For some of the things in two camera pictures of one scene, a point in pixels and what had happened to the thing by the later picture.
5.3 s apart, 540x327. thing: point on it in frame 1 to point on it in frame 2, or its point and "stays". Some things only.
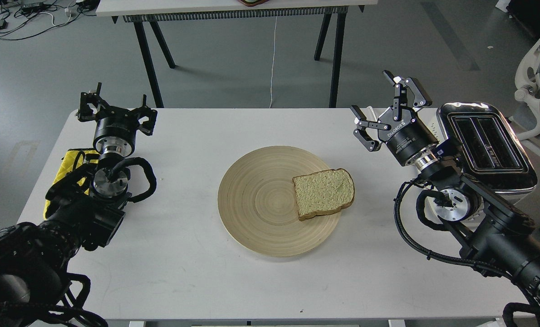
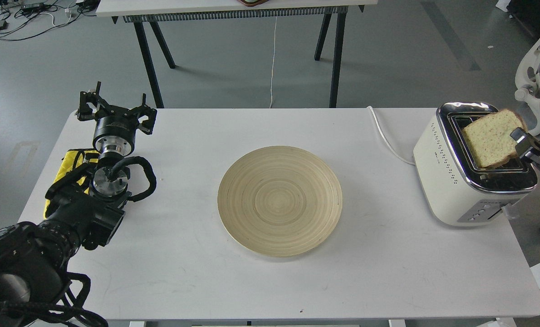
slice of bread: (323, 192) to (489, 136)
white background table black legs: (156, 11) stays
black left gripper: (115, 133) stays
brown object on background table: (251, 3) stays
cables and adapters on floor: (16, 19) stays
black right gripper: (410, 140) to (527, 146)
